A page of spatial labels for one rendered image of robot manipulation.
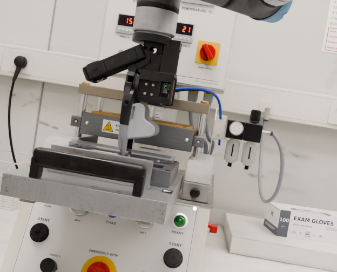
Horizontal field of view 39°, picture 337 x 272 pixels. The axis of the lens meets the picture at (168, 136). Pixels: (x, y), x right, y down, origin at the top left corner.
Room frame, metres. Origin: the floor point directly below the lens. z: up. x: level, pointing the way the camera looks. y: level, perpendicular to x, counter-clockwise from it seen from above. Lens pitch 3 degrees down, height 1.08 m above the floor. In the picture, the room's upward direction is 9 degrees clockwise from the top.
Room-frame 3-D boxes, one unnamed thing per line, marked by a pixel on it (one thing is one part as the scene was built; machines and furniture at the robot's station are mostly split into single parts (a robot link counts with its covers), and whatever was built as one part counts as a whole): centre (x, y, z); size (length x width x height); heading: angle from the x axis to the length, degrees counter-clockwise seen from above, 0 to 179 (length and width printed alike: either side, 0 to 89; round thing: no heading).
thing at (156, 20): (0.85, 0.05, 1.23); 0.08 x 0.08 x 0.05
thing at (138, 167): (0.62, 0.10, 0.99); 0.15 x 0.02 x 0.04; 85
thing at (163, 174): (0.81, 0.08, 0.98); 0.20 x 0.17 x 0.03; 85
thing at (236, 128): (1.17, -0.18, 1.05); 0.15 x 0.05 x 0.15; 85
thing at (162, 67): (0.85, 0.05, 1.15); 0.09 x 0.08 x 0.12; 85
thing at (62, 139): (1.01, 0.20, 0.96); 0.25 x 0.05 x 0.07; 175
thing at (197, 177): (0.98, -0.08, 0.96); 0.26 x 0.05 x 0.07; 175
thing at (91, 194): (0.76, 0.08, 0.97); 0.30 x 0.22 x 0.08; 175
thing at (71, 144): (0.85, 0.08, 0.99); 0.18 x 0.06 x 0.02; 85
